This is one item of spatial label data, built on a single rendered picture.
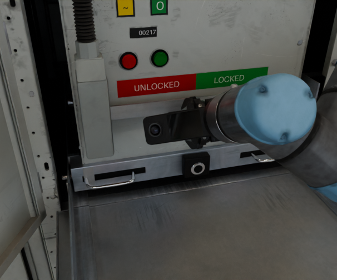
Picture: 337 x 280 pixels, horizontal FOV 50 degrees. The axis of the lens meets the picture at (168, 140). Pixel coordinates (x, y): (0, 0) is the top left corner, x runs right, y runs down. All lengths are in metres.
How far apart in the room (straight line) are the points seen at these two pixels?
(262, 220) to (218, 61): 0.33
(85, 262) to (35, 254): 0.22
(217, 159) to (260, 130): 0.46
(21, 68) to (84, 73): 0.11
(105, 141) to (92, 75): 0.12
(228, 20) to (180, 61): 0.12
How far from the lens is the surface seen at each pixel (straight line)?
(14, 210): 0.75
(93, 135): 0.62
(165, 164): 0.80
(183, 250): 0.68
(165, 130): 0.56
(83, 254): 0.69
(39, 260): 0.89
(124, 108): 0.68
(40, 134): 0.69
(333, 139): 0.44
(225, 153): 0.84
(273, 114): 0.38
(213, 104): 0.49
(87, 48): 0.58
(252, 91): 0.39
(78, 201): 0.80
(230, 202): 0.79
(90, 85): 0.58
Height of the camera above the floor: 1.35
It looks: 30 degrees down
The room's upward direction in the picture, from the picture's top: straight up
